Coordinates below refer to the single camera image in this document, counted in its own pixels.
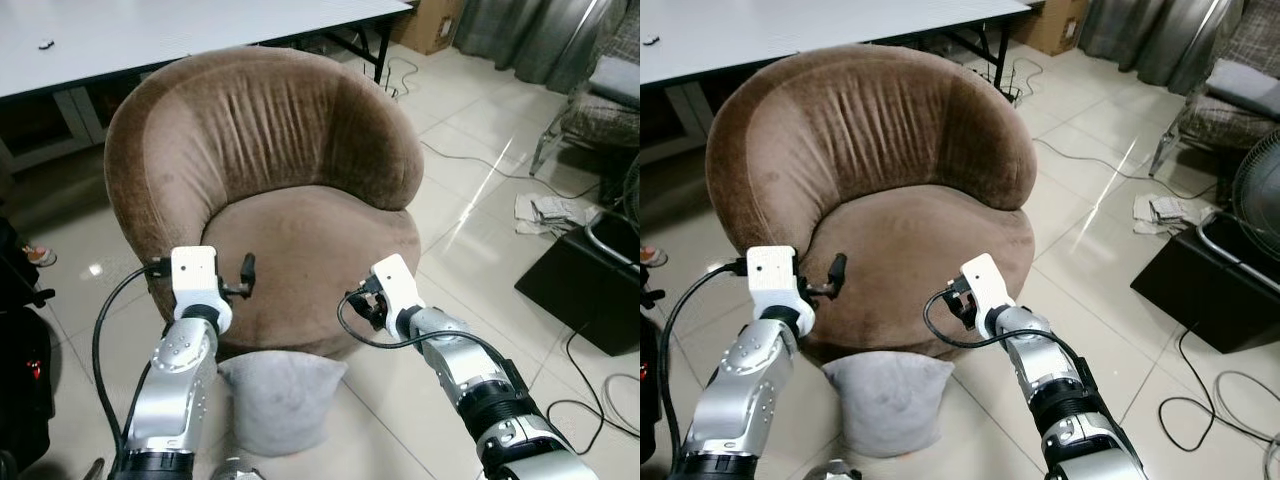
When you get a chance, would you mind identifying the chrome tube frame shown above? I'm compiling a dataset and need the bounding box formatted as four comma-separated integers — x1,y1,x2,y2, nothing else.
1195,210,1280,296
585,213,641,269

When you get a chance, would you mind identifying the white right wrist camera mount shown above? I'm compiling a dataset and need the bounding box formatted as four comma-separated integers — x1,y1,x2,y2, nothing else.
960,253,1016,336
370,253,426,336

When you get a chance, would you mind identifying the brown velvet round sofa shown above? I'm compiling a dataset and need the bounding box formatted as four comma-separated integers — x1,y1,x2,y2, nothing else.
103,45,426,361
705,43,1038,363

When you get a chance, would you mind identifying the brown cardboard box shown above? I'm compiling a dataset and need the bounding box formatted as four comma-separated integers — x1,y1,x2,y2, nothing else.
390,0,463,56
1010,0,1091,56

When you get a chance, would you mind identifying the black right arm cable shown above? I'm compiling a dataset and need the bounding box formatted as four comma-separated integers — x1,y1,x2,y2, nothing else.
922,290,1086,381
336,290,521,401

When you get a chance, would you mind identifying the grey wicker chair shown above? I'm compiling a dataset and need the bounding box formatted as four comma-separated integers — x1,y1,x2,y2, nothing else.
1150,0,1280,176
530,0,641,176

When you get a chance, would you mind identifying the long white table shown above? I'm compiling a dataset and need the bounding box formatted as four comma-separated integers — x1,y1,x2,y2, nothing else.
640,0,1037,101
0,0,414,101

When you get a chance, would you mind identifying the thin grey floor cable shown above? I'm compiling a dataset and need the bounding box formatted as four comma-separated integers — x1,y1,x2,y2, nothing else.
1035,138,1176,186
420,140,561,191

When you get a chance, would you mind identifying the black backpack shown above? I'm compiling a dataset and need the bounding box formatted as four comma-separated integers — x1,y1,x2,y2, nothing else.
0,215,56,471
640,255,667,469

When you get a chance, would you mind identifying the black box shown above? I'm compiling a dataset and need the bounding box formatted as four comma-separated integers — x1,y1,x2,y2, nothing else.
1130,212,1280,353
514,212,641,358

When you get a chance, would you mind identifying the black looped floor cable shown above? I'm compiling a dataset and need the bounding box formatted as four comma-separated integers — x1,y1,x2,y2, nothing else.
545,320,641,456
1158,320,1280,451

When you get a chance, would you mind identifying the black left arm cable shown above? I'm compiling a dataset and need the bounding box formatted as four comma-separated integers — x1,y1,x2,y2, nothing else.
660,258,751,461
92,258,173,471

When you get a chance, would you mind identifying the white crumpled cloth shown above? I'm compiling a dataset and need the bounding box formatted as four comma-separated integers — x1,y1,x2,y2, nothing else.
514,192,601,237
1133,192,1216,237

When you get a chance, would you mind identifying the black fan grille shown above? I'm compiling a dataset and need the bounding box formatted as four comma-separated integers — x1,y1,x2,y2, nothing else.
1228,125,1280,241

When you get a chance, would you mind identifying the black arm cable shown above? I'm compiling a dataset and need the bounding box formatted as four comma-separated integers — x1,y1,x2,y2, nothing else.
922,290,1086,381
92,258,173,471
336,290,521,401
660,258,751,461

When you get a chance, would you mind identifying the grey square pillow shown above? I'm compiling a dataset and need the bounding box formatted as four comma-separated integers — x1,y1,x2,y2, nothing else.
217,350,349,459
822,350,956,459

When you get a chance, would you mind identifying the grey curtain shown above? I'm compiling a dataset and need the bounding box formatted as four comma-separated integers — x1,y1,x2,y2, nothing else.
1078,0,1246,96
452,0,626,96

